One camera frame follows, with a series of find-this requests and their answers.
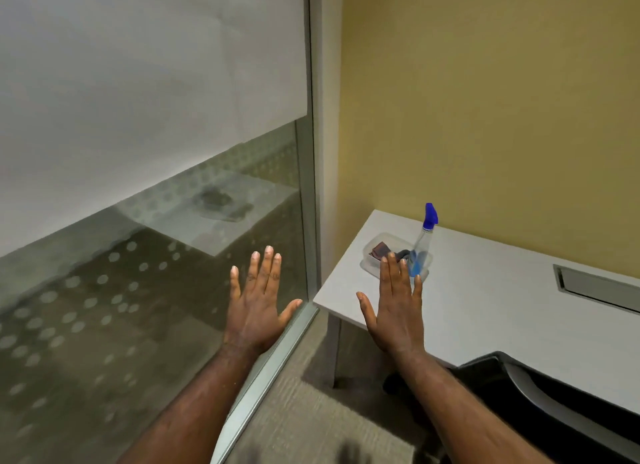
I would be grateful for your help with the person's left forearm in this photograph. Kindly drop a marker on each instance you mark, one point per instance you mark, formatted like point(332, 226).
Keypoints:
point(195, 408)

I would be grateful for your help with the clear spray bottle blue nozzle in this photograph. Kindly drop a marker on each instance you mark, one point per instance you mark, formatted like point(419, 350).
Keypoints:
point(422, 248)

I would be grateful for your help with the person's left little finger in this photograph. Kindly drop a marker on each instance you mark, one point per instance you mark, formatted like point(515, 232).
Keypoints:
point(235, 283)

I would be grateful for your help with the dark grey cloth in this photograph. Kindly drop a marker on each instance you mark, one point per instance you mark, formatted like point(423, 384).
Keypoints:
point(403, 255)

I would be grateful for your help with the person's left hand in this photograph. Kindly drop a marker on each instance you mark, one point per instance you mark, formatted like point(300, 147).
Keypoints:
point(255, 316)

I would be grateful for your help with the person's right forearm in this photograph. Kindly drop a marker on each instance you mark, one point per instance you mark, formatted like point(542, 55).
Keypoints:
point(460, 411)

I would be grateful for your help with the clear plastic tray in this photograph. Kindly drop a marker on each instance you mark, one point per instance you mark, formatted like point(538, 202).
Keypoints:
point(372, 264)

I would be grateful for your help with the glass partition panel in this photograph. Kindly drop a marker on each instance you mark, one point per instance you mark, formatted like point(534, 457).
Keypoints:
point(125, 203)

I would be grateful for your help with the white desk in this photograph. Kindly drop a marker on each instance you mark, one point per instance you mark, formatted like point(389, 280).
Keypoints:
point(500, 303)

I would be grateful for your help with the person's right little finger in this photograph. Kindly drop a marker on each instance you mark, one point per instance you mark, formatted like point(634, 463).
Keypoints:
point(417, 292)

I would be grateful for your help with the maroon folded cloth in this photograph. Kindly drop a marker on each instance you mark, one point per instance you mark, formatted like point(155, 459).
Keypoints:
point(381, 249)

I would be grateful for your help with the person's left middle finger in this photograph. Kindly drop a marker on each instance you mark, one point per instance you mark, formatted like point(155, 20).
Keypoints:
point(265, 272)

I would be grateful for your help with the person's left thumb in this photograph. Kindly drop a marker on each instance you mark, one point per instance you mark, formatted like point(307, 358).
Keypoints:
point(291, 312)

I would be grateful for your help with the black office chair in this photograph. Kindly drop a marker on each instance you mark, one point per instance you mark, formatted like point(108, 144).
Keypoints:
point(540, 408)

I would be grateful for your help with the person's right hand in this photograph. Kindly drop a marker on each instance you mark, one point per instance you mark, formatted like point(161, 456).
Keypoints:
point(395, 316)

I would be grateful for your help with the person's right thumb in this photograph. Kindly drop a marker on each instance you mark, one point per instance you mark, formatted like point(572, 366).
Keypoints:
point(366, 309)

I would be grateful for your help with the person's right middle finger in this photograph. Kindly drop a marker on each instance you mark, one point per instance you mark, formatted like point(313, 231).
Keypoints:
point(394, 277)

